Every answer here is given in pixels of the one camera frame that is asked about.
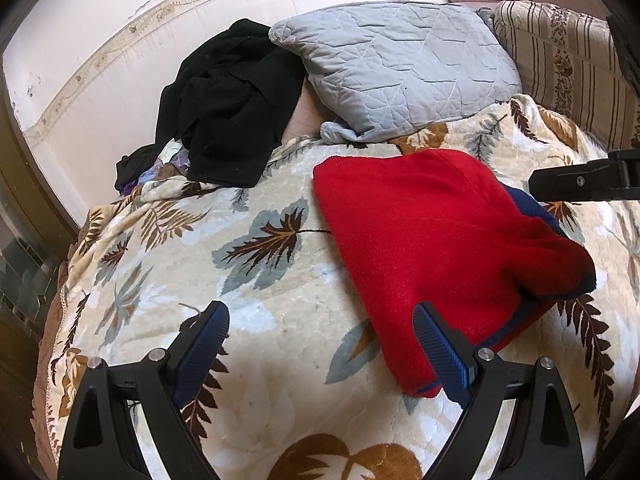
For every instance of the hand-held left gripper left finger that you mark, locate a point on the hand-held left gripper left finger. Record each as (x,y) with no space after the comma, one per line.
(200,347)

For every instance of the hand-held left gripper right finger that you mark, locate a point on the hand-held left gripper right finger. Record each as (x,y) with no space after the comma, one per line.
(442,352)

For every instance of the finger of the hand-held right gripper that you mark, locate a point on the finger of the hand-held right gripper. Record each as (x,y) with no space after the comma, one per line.
(575,180)

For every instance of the red and blue knit sweater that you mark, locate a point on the red and blue knit sweater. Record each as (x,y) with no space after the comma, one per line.
(425,230)

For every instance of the leaf print blanket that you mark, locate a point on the leaf print blanket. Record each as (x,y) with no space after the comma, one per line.
(250,270)

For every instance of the striped floral cushion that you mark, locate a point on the striped floral cushion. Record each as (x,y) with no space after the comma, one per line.
(565,60)

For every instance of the purple patterned cloth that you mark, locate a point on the purple patterned cloth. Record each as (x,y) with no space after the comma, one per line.
(165,167)

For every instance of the stained glass door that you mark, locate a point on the stained glass door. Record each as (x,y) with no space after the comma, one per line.
(20,250)

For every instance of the grey quilted pillow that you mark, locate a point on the grey quilted pillow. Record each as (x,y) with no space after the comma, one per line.
(400,65)

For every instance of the black garment pile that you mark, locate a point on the black garment pile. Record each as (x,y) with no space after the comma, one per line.
(230,110)

